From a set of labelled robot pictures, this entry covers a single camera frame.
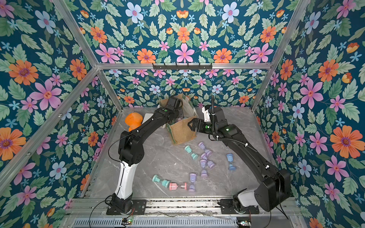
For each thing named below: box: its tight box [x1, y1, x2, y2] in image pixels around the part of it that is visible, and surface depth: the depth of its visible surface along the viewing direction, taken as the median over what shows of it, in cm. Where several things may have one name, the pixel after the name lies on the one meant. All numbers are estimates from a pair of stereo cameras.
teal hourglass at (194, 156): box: [184, 145, 199, 160], surface depth 95 cm
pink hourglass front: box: [168, 182, 188, 191], surface depth 80 cm
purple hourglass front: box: [188, 172, 197, 192], surface depth 82 cm
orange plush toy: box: [124, 112, 144, 133], surface depth 106 cm
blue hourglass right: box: [226, 152, 237, 171], surface depth 90 cm
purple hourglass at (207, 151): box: [198, 141, 213, 156], surface depth 97 cm
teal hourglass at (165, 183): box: [152, 174, 171, 189], surface depth 82 cm
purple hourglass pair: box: [200, 153, 216, 178], surface depth 88 cm
